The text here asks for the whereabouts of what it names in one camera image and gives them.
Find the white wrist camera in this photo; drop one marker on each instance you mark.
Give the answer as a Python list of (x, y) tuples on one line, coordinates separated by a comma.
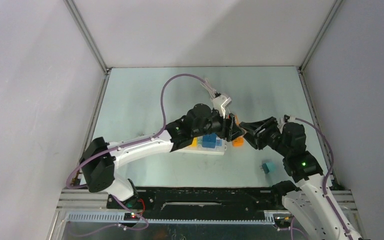
[(221, 103), (282, 121)]

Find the blue cube socket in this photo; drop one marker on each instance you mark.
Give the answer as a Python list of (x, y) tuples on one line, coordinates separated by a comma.
[(209, 141)]

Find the orange power strip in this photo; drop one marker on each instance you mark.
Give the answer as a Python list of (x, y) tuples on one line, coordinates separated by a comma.
[(238, 142)]

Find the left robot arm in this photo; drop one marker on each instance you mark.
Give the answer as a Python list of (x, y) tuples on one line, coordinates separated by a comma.
[(101, 159)]

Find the white multicolour power strip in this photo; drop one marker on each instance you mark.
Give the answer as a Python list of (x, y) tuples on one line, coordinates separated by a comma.
[(218, 150)]

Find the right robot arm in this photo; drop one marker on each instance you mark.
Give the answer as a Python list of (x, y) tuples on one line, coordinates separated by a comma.
[(307, 196)]

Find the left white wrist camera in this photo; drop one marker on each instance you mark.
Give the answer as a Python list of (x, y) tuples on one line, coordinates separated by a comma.
[(221, 103)]

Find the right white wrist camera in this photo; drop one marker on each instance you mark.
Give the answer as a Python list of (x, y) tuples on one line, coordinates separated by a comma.
[(282, 121)]

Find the teal plug adapter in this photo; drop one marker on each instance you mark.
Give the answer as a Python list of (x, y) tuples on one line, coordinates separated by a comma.
[(268, 167)]

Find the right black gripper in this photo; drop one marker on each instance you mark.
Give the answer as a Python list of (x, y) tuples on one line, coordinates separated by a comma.
[(256, 139)]

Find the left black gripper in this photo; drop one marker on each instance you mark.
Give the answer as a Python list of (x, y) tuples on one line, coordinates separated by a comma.
[(229, 129)]

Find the yellow cube socket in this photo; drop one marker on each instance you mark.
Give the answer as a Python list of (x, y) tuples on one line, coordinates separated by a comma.
[(194, 143)]

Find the grey cable duct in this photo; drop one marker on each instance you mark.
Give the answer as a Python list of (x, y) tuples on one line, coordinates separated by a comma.
[(123, 218)]

